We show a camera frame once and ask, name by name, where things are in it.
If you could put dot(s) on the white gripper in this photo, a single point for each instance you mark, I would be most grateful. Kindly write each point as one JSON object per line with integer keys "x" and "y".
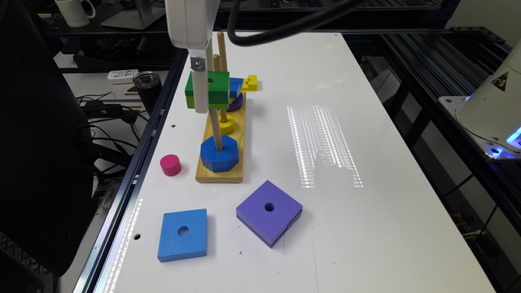
{"x": 190, "y": 24}

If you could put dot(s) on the green square block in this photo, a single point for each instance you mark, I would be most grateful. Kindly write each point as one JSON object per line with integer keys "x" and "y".
{"x": 218, "y": 90}

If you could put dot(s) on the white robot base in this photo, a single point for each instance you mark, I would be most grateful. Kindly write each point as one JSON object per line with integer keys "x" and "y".
{"x": 491, "y": 115}

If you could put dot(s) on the small blue square block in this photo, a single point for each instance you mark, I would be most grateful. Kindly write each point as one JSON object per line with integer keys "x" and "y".
{"x": 236, "y": 85}

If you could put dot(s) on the small yellow block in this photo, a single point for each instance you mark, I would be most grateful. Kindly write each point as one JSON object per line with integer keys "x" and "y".
{"x": 250, "y": 83}

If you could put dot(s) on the purple round block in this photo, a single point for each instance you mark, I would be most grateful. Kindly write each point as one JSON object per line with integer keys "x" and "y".
{"x": 237, "y": 104}

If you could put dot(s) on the blue octagon block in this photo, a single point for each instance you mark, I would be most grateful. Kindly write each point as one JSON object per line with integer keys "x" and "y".
{"x": 219, "y": 161}

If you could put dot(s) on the pink cylinder block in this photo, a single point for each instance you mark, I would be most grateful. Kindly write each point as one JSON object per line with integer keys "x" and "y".
{"x": 170, "y": 165}

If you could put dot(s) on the large purple square block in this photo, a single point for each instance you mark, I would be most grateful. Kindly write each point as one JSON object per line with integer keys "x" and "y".
{"x": 269, "y": 212}

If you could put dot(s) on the large blue square block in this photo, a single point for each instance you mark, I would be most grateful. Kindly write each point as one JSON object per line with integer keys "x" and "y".
{"x": 183, "y": 235}

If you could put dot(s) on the middle wooden peg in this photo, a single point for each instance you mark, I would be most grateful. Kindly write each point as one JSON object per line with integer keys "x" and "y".
{"x": 222, "y": 112}

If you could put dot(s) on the wooden peg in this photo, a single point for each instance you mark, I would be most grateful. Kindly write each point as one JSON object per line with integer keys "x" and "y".
{"x": 222, "y": 112}
{"x": 216, "y": 130}
{"x": 222, "y": 51}

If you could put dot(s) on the rear wooden peg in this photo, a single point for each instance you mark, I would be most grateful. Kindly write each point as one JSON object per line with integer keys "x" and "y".
{"x": 222, "y": 51}

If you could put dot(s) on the black tumbler cup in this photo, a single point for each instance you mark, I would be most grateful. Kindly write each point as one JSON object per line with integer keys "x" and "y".
{"x": 149, "y": 86}

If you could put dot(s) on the front wooden peg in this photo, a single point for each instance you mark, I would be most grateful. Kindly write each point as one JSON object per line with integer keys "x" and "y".
{"x": 216, "y": 130}

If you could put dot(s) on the grey monitor stand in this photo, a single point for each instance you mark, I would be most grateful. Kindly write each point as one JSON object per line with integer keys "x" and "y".
{"x": 144, "y": 15}

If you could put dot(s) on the white remote device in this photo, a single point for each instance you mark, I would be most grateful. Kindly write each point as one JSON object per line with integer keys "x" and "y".
{"x": 119, "y": 77}

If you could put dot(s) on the wooden peg base board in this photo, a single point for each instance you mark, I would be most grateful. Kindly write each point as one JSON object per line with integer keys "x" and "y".
{"x": 235, "y": 175}

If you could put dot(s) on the white mug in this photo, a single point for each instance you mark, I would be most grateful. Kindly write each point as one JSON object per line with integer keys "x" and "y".
{"x": 74, "y": 13}

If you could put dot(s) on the black office chair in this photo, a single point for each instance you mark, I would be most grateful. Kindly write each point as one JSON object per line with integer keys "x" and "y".
{"x": 46, "y": 163}

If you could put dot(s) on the yellow ring block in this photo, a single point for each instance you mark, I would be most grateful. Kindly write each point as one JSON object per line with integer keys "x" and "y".
{"x": 228, "y": 126}

